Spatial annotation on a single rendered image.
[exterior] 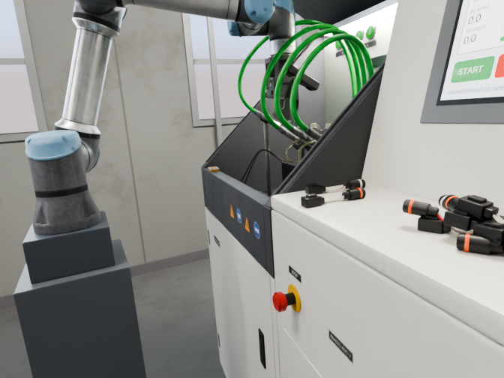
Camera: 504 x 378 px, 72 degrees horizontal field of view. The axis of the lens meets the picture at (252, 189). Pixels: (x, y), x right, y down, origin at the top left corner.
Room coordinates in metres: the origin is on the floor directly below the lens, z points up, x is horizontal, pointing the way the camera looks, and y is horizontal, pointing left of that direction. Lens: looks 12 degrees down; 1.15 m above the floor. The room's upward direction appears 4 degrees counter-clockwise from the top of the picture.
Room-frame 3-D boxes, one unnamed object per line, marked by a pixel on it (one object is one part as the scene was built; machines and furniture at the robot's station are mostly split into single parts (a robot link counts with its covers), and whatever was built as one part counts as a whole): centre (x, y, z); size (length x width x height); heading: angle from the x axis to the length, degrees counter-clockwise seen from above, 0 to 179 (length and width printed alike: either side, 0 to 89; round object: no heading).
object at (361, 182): (0.68, -0.17, 0.99); 0.12 x 0.02 x 0.02; 99
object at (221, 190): (1.03, 0.06, 0.87); 0.62 x 0.04 x 0.16; 19
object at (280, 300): (0.59, -0.05, 0.80); 0.05 x 0.04 x 0.05; 19
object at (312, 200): (0.60, -0.15, 0.99); 0.12 x 0.02 x 0.02; 108
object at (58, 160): (0.85, 0.47, 1.07); 0.13 x 0.12 x 0.14; 11
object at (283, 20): (1.09, -0.11, 1.40); 0.09 x 0.08 x 0.11; 101
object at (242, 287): (1.02, 0.08, 0.44); 0.65 x 0.02 x 0.68; 19
